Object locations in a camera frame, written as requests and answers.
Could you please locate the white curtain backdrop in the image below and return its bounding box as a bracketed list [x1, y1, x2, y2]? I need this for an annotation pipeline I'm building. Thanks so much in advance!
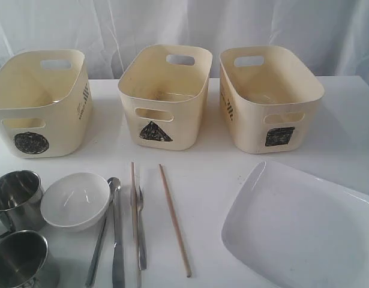
[0, 1, 369, 84]

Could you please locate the steel spoon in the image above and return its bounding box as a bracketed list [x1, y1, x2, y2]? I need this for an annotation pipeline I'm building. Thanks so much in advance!
[85, 177, 121, 287]

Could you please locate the cream bin with circle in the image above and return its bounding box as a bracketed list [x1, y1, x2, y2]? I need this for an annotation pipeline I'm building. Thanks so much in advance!
[0, 49, 92, 158]

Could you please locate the steel mug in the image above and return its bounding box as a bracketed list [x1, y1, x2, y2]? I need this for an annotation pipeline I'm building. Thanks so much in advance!
[0, 170, 46, 239]
[0, 230, 60, 287]

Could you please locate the white square plate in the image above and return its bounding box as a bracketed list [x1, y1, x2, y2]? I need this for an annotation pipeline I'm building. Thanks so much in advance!
[221, 161, 369, 287]

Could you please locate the wooden chopstick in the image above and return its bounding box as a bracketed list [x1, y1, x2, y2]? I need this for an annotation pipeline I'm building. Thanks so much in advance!
[130, 162, 142, 287]
[158, 164, 192, 278]

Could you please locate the steel table knife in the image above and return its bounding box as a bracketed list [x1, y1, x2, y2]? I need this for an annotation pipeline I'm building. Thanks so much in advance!
[112, 191, 125, 287]

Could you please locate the steel fork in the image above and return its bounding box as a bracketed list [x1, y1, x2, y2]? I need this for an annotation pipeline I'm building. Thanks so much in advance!
[136, 187, 147, 271]

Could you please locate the white bowl steel inside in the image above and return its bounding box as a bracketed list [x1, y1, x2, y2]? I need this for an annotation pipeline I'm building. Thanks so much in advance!
[40, 172, 110, 232]

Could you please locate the cream bin with square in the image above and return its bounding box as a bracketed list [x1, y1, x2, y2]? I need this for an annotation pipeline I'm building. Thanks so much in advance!
[220, 46, 325, 154]

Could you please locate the cream bin with triangle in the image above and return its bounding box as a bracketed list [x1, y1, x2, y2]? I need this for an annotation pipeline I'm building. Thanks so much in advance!
[118, 44, 212, 151]

